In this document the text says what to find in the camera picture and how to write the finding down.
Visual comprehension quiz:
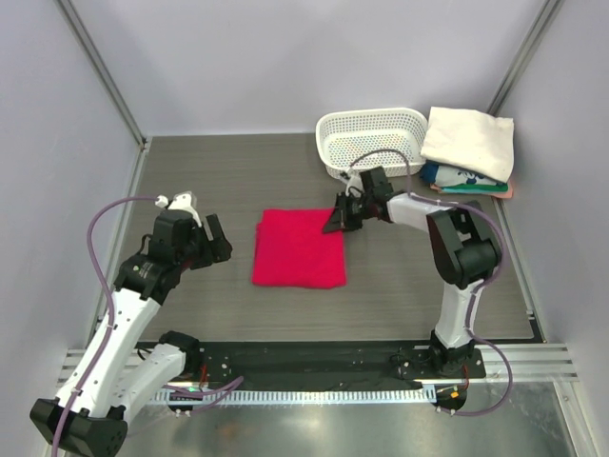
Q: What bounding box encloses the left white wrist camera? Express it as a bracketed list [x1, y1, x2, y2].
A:
[154, 191, 203, 228]

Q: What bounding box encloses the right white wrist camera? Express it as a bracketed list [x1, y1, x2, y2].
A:
[340, 168, 364, 198]

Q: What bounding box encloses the aluminium rail profile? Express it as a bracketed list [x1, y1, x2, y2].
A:
[56, 343, 580, 387]

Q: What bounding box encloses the red t-shirt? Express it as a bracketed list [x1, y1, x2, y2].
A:
[251, 209, 347, 289]

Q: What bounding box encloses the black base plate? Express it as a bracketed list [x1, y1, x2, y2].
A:
[194, 340, 486, 383]

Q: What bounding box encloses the white slotted cable duct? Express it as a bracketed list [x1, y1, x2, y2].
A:
[147, 386, 437, 407]

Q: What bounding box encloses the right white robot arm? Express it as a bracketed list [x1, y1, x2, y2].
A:
[323, 167, 502, 377]

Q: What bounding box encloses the folded blue white t-shirt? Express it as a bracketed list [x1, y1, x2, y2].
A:
[420, 163, 504, 188]

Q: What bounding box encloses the folded green t-shirt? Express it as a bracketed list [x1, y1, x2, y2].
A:
[441, 184, 512, 194]

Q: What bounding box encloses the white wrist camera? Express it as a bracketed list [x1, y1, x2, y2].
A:
[154, 191, 203, 228]
[340, 168, 364, 198]

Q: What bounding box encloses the white plastic basket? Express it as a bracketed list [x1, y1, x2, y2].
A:
[315, 108, 427, 180]

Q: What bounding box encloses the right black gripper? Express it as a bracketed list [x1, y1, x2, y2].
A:
[324, 190, 374, 234]

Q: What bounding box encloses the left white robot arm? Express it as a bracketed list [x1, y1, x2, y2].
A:
[29, 209, 232, 456]

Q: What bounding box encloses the folded pink t-shirt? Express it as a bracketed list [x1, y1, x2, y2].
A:
[429, 183, 514, 199]

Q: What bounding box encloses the folded cream t-shirt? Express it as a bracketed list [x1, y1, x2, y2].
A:
[421, 107, 515, 183]

